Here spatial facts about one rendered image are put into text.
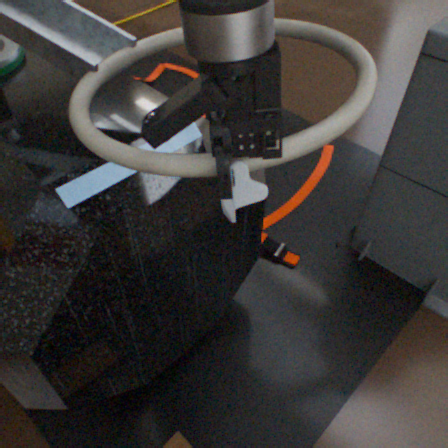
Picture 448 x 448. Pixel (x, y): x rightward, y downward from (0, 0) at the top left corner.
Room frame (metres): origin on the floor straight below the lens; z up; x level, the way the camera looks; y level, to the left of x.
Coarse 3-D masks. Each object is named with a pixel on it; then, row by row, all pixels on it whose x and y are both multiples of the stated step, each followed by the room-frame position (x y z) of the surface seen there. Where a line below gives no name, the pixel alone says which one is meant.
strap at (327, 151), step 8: (160, 64) 2.56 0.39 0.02; (168, 64) 2.56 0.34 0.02; (160, 72) 2.46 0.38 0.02; (184, 72) 2.46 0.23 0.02; (192, 72) 2.46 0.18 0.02; (144, 80) 2.27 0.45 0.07; (152, 80) 2.35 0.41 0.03; (328, 152) 1.68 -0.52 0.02; (320, 160) 1.62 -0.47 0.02; (328, 160) 1.62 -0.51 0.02; (320, 168) 1.56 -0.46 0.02; (312, 176) 1.50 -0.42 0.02; (320, 176) 1.50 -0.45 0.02; (304, 184) 1.45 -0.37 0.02; (312, 184) 1.45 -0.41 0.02; (304, 192) 1.39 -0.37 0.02; (296, 200) 1.34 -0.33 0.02; (280, 208) 1.29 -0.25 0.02; (288, 208) 1.29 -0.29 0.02; (272, 216) 1.24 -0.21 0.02; (280, 216) 1.24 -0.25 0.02; (264, 224) 1.20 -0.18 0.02
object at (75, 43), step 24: (0, 0) 0.91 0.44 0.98; (24, 0) 0.92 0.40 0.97; (48, 0) 0.89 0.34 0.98; (0, 24) 0.80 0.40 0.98; (24, 24) 0.77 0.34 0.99; (48, 24) 0.86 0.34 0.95; (72, 24) 0.87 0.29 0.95; (96, 24) 0.84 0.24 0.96; (48, 48) 0.75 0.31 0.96; (72, 48) 0.74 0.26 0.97; (96, 48) 0.82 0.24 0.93; (120, 48) 0.82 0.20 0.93; (72, 72) 0.73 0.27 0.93; (120, 72) 0.77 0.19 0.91
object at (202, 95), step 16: (192, 80) 0.45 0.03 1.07; (208, 80) 0.42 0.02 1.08; (176, 96) 0.44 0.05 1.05; (192, 96) 0.41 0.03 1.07; (208, 96) 0.41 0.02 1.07; (224, 96) 0.41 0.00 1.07; (160, 112) 0.43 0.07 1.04; (176, 112) 0.41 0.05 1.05; (192, 112) 0.41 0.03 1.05; (144, 128) 0.42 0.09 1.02; (160, 128) 0.41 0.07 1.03; (176, 128) 0.41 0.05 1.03; (160, 144) 0.41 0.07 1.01
